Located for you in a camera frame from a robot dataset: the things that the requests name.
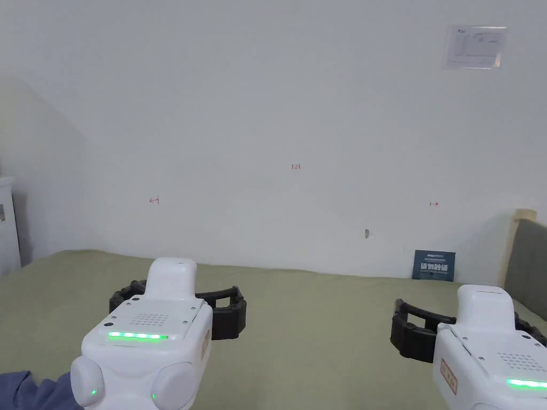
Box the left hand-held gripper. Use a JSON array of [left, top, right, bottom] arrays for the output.
[[70, 257, 248, 410]]

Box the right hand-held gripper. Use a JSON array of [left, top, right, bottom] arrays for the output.
[[389, 284, 547, 410]]

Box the dark blue card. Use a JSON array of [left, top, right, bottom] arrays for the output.
[[412, 249, 458, 282]]

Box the grey padded headboard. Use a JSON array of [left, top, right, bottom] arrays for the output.
[[504, 208, 547, 324]]

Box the bed with pale green sheet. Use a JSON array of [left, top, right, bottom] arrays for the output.
[[0, 249, 547, 410]]

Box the dark blue shirt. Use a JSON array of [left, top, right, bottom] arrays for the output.
[[0, 370, 86, 410]]

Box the white cabinet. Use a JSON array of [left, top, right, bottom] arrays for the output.
[[0, 175, 22, 277]]

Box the white paper notice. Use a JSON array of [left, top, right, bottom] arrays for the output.
[[443, 24, 508, 70]]

